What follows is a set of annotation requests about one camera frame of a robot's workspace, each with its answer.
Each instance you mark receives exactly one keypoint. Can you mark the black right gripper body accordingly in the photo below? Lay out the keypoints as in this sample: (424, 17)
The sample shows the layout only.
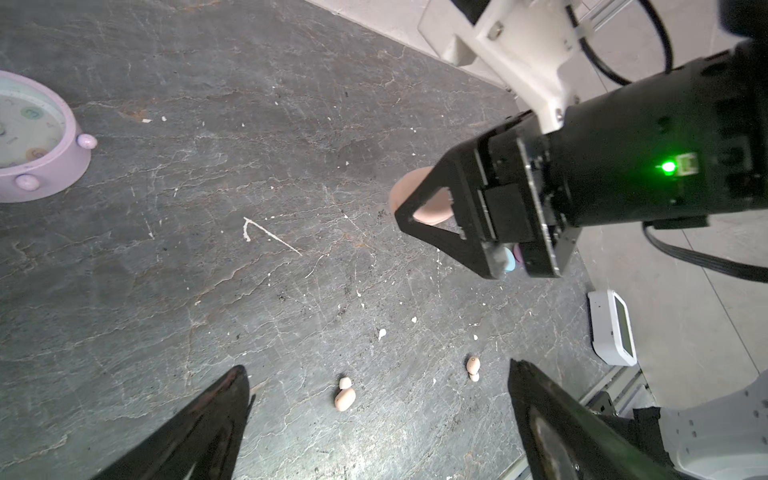
(515, 199)

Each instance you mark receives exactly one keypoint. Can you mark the white digital timer device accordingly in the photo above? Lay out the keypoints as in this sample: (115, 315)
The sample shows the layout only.
(612, 336)

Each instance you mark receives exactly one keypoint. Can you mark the pink alarm clock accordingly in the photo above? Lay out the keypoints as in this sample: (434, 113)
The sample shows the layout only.
(43, 148)

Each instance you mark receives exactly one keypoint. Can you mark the pink earbud charging case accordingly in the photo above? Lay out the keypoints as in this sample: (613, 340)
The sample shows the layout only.
(518, 255)

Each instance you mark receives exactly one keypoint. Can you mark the teal earbud charging case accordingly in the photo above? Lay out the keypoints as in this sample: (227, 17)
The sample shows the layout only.
(510, 260)

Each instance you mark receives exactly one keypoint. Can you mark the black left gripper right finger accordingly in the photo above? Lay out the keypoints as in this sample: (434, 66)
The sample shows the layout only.
(576, 426)

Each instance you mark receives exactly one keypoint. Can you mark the peach earbud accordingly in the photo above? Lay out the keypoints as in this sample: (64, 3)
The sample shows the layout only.
(473, 365)
(346, 396)

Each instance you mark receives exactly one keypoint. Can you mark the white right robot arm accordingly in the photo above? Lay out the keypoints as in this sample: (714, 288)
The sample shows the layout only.
(667, 151)

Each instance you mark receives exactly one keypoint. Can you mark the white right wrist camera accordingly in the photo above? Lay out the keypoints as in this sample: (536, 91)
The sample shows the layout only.
(525, 43)

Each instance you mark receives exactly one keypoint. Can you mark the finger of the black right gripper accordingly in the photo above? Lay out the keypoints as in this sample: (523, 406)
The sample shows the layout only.
(439, 206)

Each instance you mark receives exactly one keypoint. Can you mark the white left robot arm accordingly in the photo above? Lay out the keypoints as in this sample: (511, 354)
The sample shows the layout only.
(725, 438)

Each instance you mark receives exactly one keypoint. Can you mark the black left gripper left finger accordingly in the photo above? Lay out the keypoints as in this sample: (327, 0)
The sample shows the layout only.
(202, 441)

